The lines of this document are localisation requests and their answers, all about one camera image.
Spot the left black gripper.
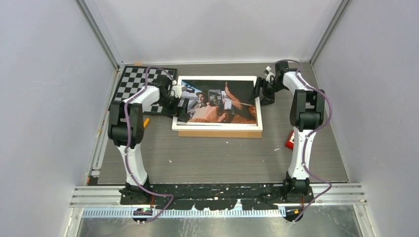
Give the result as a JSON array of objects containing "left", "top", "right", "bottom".
[{"left": 157, "top": 95, "right": 189, "bottom": 122}]

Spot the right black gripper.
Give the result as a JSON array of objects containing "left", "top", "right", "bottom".
[{"left": 248, "top": 77, "right": 285, "bottom": 107}]

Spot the white wooden photo frame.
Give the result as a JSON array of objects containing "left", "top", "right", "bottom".
[{"left": 171, "top": 76, "right": 263, "bottom": 131}]

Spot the colour photo print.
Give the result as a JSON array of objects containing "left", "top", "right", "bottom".
[{"left": 178, "top": 79, "right": 257, "bottom": 126}]

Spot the orange handled screwdriver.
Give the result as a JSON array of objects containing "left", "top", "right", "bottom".
[{"left": 143, "top": 118, "right": 150, "bottom": 128}]

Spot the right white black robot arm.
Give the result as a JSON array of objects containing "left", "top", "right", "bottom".
[{"left": 250, "top": 60, "right": 325, "bottom": 203}]

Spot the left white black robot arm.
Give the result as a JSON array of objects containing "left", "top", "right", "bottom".
[{"left": 108, "top": 76, "right": 189, "bottom": 204}]

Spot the red bit holder box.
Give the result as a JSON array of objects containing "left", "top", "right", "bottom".
[{"left": 285, "top": 132, "right": 294, "bottom": 150}]

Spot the black white checkerboard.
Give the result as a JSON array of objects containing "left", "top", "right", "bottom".
[{"left": 112, "top": 66, "right": 178, "bottom": 101}]

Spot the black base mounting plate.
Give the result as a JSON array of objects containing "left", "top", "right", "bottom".
[{"left": 119, "top": 183, "right": 314, "bottom": 210}]

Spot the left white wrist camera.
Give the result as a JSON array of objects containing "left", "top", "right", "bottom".
[{"left": 170, "top": 80, "right": 186, "bottom": 98}]

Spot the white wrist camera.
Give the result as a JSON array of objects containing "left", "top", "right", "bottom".
[
  {"left": 264, "top": 66, "right": 275, "bottom": 82},
  {"left": 170, "top": 80, "right": 186, "bottom": 98}
]

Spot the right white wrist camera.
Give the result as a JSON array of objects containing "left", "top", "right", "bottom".
[{"left": 264, "top": 66, "right": 275, "bottom": 82}]

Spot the aluminium rail profile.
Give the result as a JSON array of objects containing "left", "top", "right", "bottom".
[{"left": 70, "top": 184, "right": 368, "bottom": 219}]

